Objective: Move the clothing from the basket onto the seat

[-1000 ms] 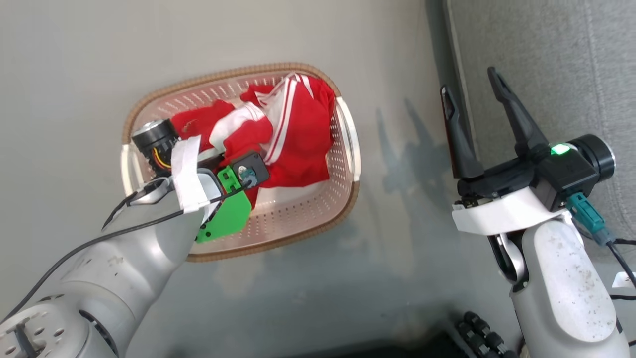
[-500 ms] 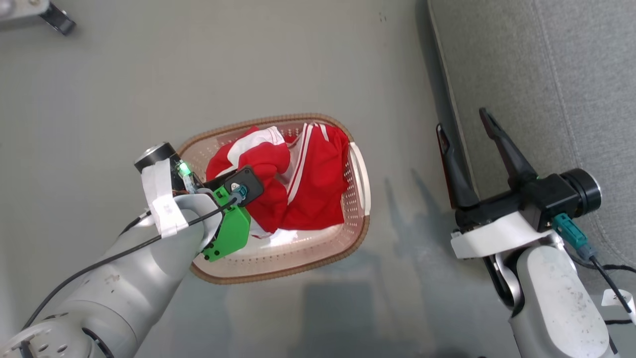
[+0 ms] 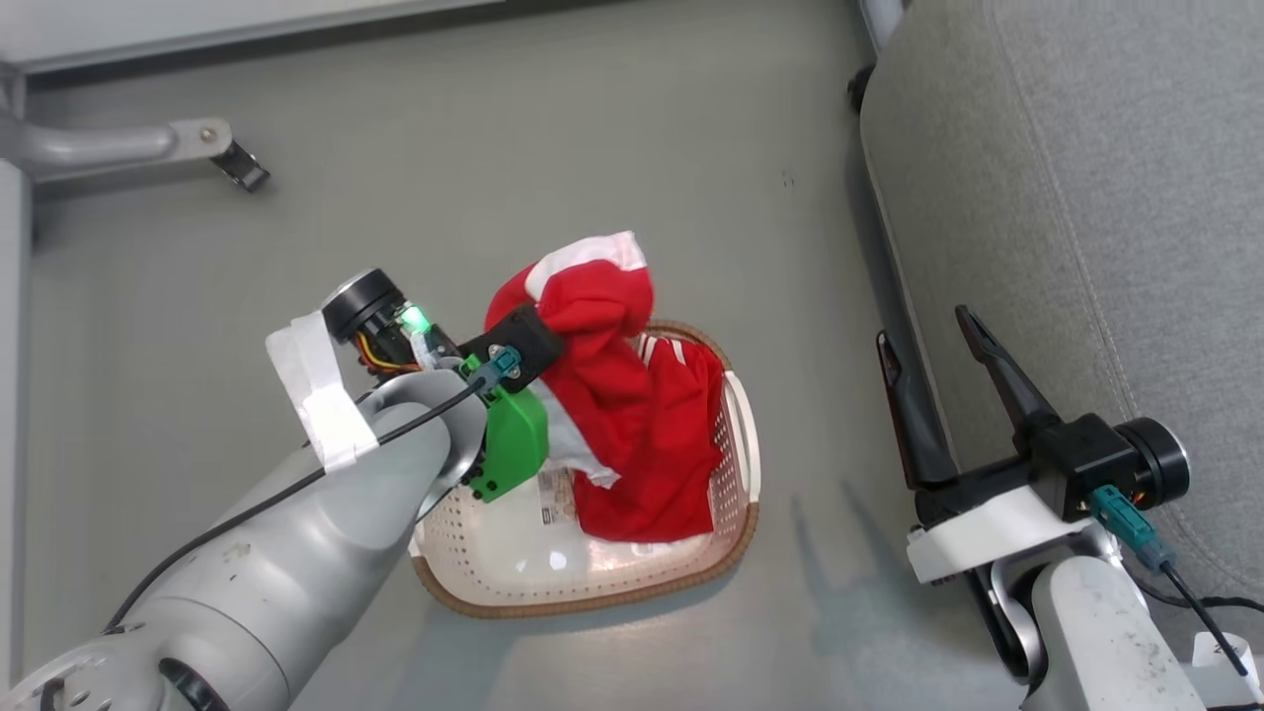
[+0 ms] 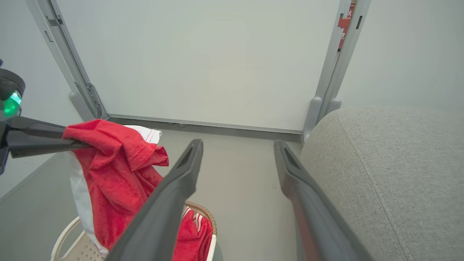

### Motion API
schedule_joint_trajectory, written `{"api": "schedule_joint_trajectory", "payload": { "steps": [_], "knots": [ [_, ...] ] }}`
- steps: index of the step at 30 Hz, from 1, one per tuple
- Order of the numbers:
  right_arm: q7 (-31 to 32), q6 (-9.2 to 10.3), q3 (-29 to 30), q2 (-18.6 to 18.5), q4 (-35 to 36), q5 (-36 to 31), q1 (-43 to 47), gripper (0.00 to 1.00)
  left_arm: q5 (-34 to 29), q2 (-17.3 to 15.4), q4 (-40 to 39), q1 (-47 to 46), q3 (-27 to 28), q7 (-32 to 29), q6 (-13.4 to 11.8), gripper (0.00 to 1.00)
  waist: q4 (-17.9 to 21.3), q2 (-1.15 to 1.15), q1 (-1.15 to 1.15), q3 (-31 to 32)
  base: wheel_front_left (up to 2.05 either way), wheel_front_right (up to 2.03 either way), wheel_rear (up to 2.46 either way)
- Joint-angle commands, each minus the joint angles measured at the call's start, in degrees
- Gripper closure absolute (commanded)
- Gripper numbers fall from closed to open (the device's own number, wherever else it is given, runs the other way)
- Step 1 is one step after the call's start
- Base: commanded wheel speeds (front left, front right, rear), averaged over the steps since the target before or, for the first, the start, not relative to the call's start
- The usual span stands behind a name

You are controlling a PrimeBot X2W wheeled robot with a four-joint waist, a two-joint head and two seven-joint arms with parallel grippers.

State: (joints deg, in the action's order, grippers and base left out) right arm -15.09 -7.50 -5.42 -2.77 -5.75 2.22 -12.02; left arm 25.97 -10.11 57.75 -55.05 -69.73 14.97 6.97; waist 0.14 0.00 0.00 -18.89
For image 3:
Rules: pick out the black left gripper motor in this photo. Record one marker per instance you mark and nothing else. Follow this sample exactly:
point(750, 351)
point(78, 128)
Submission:
point(365, 301)

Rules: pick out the black right gripper motor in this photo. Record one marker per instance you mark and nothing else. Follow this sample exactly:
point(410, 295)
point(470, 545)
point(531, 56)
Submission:
point(1155, 462)

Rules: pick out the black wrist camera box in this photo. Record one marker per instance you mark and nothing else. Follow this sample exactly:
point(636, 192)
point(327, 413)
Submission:
point(1086, 459)
point(518, 346)

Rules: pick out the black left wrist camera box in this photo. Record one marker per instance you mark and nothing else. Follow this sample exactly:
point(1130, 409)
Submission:
point(518, 346)

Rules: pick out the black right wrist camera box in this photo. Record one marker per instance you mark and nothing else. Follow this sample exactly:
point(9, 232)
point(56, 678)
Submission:
point(1086, 459)

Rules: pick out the paper label in basket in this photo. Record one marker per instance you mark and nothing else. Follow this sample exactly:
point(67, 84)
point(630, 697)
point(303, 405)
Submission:
point(556, 496)

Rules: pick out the red and white clothing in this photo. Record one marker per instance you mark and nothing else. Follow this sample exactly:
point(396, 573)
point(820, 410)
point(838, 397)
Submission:
point(632, 415)

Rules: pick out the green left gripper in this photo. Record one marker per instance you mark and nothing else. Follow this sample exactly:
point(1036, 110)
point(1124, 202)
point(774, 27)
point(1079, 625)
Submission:
point(515, 439)

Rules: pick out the white perforated laundry basket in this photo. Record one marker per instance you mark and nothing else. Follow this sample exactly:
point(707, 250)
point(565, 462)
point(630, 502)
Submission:
point(553, 563)

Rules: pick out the grey furniture leg with caster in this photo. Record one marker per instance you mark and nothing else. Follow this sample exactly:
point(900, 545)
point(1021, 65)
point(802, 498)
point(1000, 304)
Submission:
point(109, 143)

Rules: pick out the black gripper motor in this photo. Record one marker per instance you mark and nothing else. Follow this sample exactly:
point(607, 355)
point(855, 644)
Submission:
point(365, 301)
point(1155, 462)

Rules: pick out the white tape strip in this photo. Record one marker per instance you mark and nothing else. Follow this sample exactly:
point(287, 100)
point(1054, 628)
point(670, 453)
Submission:
point(316, 390)

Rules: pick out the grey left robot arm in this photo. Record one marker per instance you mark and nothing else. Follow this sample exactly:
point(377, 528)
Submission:
point(296, 553)

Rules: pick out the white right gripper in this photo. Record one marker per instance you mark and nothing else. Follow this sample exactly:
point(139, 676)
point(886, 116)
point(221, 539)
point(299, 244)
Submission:
point(987, 523)

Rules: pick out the grey fabric sofa seat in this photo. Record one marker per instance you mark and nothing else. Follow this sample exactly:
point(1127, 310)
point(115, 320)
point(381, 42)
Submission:
point(1086, 227)

